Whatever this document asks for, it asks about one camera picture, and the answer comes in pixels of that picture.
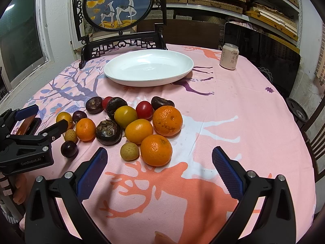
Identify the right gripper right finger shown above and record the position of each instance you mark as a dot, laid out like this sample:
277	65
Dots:
276	221

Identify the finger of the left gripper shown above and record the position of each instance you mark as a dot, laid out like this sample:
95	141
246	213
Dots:
24	113
54	131

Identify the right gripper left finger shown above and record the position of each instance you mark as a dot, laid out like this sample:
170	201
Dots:
44	222

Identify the dark purple plum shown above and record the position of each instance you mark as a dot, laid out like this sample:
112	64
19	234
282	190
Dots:
69	149

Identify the dark purple cherry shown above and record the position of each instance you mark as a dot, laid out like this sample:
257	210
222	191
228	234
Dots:
78	115

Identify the small orange mandarin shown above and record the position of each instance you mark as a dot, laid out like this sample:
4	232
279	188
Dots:
85	129

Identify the large dark water chestnut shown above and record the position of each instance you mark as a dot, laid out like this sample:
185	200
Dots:
108	132

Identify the small red cherry tomato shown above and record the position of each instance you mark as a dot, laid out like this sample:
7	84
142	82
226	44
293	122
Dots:
105	102

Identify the yellow round tomato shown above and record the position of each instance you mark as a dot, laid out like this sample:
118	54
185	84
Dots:
125	115

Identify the tan longan front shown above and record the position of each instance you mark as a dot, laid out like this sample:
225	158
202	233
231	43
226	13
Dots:
129	151

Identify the oval orange kumquat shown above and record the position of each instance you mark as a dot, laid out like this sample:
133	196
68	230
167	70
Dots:
138	130

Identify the large orange mandarin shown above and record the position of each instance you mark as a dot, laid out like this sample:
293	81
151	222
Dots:
167	121

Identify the person's left hand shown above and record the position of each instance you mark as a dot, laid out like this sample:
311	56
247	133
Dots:
19	195

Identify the brown leather phone case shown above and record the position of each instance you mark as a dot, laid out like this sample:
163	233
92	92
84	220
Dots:
29	126

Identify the pink deer print tablecloth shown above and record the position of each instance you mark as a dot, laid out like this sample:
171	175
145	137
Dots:
240	111

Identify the black carved wooden chair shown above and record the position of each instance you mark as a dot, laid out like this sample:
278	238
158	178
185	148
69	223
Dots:
144	40

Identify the dark wooden side chair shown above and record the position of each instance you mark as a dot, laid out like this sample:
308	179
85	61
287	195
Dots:
316	145

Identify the white oval plate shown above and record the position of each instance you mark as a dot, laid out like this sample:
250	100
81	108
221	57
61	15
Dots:
148	68

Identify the round deer painting screen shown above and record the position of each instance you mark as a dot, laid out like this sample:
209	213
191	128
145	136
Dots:
111	15

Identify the shelf with stacked boxes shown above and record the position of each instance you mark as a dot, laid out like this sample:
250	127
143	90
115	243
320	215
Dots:
280	19

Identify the window with white frame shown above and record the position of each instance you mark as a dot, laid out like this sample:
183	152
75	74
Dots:
25	43

